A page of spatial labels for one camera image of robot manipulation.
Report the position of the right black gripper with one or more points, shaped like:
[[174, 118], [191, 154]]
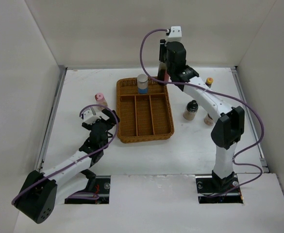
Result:
[[163, 49]]

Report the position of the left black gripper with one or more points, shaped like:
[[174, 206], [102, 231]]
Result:
[[111, 117]]

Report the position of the tall dark sauce bottle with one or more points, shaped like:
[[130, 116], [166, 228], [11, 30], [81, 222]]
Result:
[[162, 75]]

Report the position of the blue label silver cap jar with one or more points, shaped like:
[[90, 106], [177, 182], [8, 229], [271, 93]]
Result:
[[142, 84]]

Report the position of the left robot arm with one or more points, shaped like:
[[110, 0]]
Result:
[[37, 196]]

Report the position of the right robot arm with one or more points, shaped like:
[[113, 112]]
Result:
[[228, 120]]

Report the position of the pink lid spice jar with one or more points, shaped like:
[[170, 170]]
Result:
[[100, 99]]

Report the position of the brown wicker divided basket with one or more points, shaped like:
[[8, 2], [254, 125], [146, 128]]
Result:
[[143, 117]]

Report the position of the yellow cap chili sauce bottle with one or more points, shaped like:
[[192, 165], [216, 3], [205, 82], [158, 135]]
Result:
[[209, 81]]

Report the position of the black cap brown spice bottle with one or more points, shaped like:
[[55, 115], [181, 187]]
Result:
[[191, 110]]

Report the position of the small red label spice jar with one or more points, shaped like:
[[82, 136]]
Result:
[[208, 120]]

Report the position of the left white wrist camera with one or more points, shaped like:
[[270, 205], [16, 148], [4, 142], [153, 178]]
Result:
[[90, 115]]

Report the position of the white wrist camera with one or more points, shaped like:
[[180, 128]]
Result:
[[90, 115], [174, 34]]

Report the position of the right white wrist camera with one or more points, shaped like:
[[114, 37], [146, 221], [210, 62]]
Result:
[[174, 34]]

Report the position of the left metal table rail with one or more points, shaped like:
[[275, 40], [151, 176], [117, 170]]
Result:
[[43, 149]]

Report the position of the metal table rail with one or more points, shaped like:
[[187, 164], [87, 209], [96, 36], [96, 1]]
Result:
[[250, 120], [43, 149]]

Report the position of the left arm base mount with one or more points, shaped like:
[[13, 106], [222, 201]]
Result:
[[94, 189]]

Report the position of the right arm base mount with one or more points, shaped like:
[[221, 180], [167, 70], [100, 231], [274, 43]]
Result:
[[211, 191]]

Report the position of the right metal table rail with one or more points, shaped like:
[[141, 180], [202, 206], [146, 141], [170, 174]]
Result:
[[250, 120]]

